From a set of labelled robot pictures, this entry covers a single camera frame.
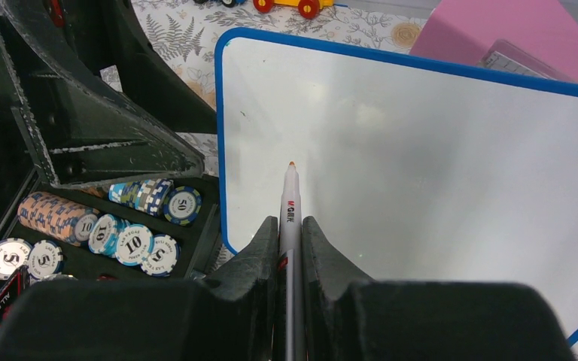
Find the blue framed whiteboard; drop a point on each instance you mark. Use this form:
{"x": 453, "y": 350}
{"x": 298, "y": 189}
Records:
{"x": 413, "y": 168}

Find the orange toy car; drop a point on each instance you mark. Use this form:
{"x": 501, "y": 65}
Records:
{"x": 308, "y": 9}

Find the red triangle all-in marker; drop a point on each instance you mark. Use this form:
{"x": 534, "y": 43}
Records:
{"x": 12, "y": 289}

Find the black poker chip case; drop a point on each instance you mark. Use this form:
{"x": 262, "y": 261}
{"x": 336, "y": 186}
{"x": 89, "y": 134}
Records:
{"x": 102, "y": 231}

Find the pink box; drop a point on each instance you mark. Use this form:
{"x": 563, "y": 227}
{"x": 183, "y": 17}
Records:
{"x": 541, "y": 35}

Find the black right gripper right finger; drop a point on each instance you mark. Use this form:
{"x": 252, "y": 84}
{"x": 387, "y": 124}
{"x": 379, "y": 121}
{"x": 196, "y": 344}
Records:
{"x": 351, "y": 316}

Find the blue toy car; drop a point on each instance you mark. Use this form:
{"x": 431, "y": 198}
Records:
{"x": 225, "y": 3}

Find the floral table cloth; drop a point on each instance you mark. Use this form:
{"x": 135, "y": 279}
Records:
{"x": 184, "y": 33}

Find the white orange whiteboard marker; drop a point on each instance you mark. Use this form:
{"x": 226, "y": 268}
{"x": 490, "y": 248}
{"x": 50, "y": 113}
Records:
{"x": 289, "y": 337}

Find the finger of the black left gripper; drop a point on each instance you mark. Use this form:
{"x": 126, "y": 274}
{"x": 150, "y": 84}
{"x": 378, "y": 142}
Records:
{"x": 106, "y": 33}
{"x": 80, "y": 130}

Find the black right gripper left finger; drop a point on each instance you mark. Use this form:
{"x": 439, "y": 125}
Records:
{"x": 224, "y": 316}

